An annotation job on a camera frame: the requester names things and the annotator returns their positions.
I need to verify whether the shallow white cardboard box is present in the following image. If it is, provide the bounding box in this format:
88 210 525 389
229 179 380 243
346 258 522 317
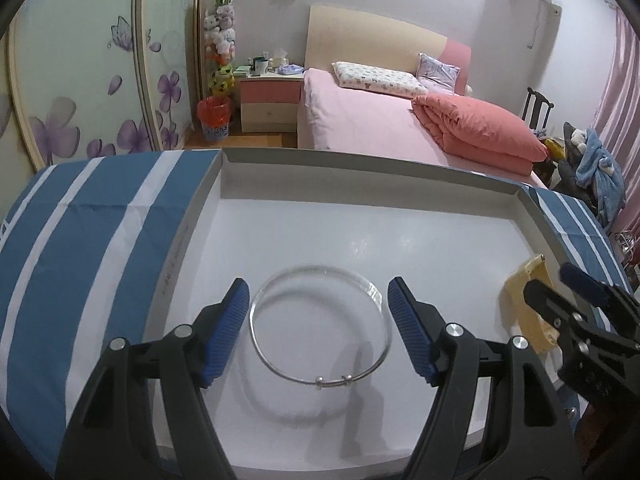
142 147 576 478

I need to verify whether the yellow plastic hair clip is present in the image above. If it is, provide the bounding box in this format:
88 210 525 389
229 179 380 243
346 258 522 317
504 254 563 353

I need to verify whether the blue white striped blanket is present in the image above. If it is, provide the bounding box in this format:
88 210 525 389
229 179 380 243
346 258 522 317
0 149 638 478

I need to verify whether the yellow and red toy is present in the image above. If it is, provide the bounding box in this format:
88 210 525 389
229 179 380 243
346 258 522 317
542 137 567 162

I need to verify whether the floral glass wardrobe door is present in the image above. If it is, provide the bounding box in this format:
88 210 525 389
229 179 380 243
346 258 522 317
135 0 205 152
0 35 43 173
7 0 151 170

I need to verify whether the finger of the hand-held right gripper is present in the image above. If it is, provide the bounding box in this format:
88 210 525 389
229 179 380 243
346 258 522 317
559 262 640 333
523 280 592 361

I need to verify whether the blue bin with red bag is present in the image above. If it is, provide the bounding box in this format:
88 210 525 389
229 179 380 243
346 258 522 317
196 96 233 142

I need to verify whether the beige and pink headboard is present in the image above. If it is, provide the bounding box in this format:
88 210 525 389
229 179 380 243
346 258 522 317
306 5 473 96

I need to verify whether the white printed pillow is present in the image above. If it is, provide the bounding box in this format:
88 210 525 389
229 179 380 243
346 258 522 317
331 61 430 100

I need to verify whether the dark wooden chair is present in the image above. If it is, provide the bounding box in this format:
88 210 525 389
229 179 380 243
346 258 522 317
520 86 555 136

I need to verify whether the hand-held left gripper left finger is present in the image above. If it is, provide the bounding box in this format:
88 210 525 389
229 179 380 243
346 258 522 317
55 277 251 480

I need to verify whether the small lilac pillow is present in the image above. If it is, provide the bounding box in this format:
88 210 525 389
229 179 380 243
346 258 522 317
416 53 461 96

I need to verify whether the silver bangle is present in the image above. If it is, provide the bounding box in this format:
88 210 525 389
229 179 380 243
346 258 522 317
248 263 392 388

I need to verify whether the pink curtain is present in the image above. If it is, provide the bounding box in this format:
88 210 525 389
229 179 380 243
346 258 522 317
590 5 640 161

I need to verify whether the tall plush toy display tube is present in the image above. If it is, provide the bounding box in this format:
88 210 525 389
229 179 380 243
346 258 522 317
201 0 241 98

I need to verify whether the folded coral quilt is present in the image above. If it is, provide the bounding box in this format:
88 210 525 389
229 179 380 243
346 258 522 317
411 94 549 177

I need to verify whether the bed with pink sheet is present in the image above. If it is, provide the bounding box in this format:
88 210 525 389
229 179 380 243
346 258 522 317
297 67 551 191

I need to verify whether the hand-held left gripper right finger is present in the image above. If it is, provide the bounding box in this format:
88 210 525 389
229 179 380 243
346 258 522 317
387 276 586 480

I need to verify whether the pink and beige nightstand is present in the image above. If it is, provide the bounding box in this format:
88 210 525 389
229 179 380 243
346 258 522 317
235 71 305 134

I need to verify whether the blue fleece garment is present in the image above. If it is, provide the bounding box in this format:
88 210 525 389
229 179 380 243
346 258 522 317
574 130 626 226

